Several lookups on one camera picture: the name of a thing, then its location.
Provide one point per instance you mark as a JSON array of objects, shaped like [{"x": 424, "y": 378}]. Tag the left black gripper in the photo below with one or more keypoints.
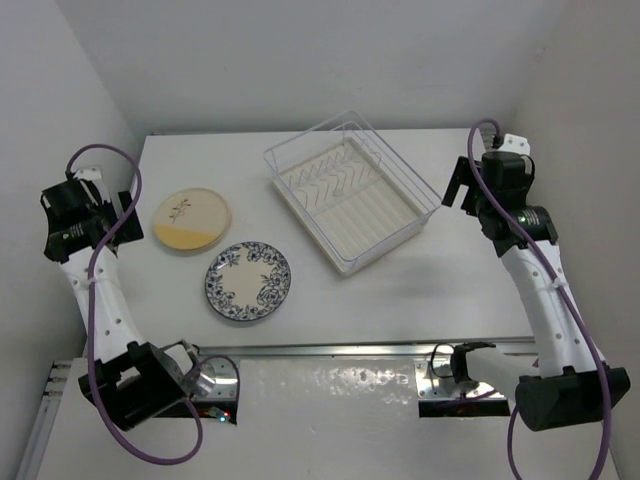
[{"x": 126, "y": 232}]

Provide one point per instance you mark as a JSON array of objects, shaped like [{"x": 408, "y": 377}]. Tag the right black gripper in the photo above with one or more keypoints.
[{"x": 464, "y": 174}]

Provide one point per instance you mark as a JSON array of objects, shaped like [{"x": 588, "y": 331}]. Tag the tan plate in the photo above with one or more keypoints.
[{"x": 191, "y": 219}]

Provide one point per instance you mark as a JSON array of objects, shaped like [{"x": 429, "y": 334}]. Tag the black patterned plate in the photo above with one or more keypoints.
[{"x": 247, "y": 281}]

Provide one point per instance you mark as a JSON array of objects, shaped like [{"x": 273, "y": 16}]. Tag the red blue floral plate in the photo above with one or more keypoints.
[{"x": 233, "y": 324}]

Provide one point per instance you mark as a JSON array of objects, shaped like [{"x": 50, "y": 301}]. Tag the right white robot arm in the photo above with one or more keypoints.
[{"x": 569, "y": 386}]

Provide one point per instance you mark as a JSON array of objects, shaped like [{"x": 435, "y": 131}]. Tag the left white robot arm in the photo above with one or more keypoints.
[{"x": 136, "y": 380}]

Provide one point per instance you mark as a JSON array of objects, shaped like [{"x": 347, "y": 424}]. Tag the small green circuit board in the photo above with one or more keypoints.
[{"x": 216, "y": 413}]

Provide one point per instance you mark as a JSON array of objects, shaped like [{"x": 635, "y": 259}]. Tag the white front cover panel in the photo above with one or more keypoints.
[{"x": 319, "y": 419}]

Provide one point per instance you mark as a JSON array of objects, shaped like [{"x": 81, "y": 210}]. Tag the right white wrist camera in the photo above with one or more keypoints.
[{"x": 512, "y": 143}]

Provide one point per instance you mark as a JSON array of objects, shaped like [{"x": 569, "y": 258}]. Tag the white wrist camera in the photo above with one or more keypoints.
[
  {"x": 93, "y": 182},
  {"x": 512, "y": 143}
]

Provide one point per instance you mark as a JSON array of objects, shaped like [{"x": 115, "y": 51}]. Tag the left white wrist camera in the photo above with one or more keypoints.
[{"x": 93, "y": 182}]

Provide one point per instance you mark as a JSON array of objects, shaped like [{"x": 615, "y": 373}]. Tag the aluminium mounting rail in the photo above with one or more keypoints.
[{"x": 217, "y": 384}]

